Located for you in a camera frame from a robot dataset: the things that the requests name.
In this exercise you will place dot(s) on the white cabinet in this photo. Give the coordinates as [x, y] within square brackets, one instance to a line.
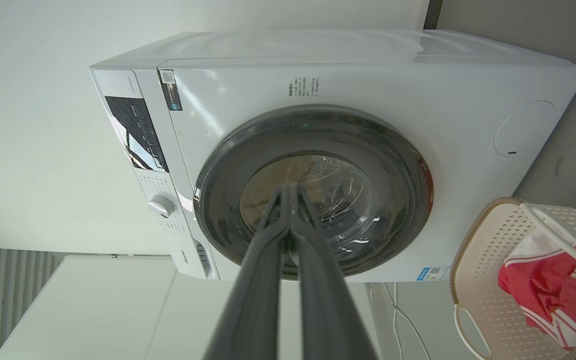
[108, 310]

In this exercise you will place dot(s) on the white front-load washing machine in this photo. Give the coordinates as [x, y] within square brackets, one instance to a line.
[368, 85]

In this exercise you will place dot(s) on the round dark glass washer door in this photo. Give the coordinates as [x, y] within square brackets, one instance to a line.
[393, 165]

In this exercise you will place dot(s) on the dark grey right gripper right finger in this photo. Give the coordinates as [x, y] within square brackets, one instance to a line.
[325, 310]

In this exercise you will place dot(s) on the silver washer control knob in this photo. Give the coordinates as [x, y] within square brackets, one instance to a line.
[161, 205]

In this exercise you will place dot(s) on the cream perforated laundry basket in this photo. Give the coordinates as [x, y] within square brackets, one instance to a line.
[488, 305]

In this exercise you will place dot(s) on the red white striped garment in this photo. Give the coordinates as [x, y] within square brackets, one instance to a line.
[550, 290]

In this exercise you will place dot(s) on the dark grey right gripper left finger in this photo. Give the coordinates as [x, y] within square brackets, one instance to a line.
[248, 310]

